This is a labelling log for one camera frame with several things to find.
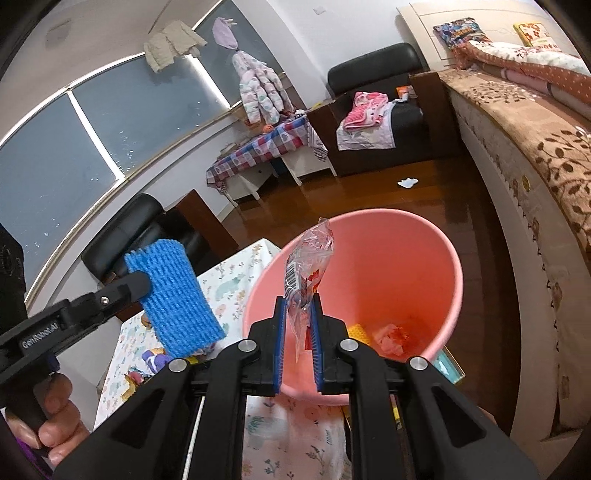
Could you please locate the curved bay window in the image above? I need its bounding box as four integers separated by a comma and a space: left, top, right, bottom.
0, 0, 282, 301

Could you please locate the blue foam fruit net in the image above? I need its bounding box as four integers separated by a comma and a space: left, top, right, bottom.
124, 239, 227, 358

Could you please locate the black leather armchair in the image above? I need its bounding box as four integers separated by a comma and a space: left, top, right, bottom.
82, 189, 238, 283
307, 42, 462, 178

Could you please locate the pale lilac quilt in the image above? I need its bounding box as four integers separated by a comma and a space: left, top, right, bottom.
336, 104, 398, 151

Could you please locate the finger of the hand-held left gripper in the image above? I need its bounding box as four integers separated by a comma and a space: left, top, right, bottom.
98, 271, 152, 315

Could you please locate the pink plastic bucket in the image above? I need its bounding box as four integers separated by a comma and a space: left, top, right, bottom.
243, 209, 464, 407

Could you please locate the white side table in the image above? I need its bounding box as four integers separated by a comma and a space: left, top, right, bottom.
279, 148, 338, 186
225, 161, 279, 206

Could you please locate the beige hanging jacket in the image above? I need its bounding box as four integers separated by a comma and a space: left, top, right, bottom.
144, 21, 208, 73

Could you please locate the crumpled pink tissue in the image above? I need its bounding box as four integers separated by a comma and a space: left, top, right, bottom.
372, 320, 416, 356

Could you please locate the person's left hand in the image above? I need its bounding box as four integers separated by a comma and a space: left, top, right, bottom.
2, 373, 92, 466

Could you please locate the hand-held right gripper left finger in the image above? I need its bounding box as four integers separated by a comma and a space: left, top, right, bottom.
51, 295, 287, 480

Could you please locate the yellow flower pillow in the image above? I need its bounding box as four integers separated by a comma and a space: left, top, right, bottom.
513, 21, 561, 52

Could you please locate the orange dotted quilt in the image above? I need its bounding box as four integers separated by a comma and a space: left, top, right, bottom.
455, 39, 591, 109

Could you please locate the floral bear print tablecloth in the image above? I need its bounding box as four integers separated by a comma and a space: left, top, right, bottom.
92, 237, 352, 480

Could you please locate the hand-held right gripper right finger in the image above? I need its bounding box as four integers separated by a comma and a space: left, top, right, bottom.
310, 293, 541, 480

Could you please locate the purple hanging garment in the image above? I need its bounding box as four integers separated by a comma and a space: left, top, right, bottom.
212, 17, 241, 51

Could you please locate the colourful cartoon pillow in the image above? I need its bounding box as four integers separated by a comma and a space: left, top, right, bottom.
433, 17, 490, 52

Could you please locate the white bed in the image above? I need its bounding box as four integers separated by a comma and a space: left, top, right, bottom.
397, 0, 591, 444

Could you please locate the pink patterned blanket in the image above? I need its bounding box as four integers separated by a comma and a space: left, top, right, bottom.
342, 91, 391, 131

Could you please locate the checked tablecloth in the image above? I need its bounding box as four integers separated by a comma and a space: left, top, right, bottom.
206, 113, 329, 195

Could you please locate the teal edged book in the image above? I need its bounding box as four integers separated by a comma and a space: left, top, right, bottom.
431, 348, 467, 384

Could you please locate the clear plastic wrapper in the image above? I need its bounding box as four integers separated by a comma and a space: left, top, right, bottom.
283, 218, 335, 365

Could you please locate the pink printed puffer jacket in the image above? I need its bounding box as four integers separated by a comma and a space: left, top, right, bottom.
232, 50, 293, 124

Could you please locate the brown floral blanket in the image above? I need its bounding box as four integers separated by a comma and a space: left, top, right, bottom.
438, 69, 591, 227

